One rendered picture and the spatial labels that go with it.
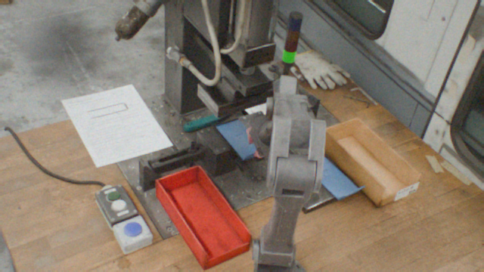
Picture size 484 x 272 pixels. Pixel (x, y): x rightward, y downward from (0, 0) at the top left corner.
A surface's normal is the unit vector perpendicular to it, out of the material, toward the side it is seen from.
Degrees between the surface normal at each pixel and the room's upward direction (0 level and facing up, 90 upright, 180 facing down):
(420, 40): 90
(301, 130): 65
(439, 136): 90
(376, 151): 90
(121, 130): 1
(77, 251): 0
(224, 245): 0
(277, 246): 97
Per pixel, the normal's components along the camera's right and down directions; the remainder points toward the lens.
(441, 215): 0.09, -0.75
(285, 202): -0.07, 0.75
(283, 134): 0.04, -0.18
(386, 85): -0.88, 0.25
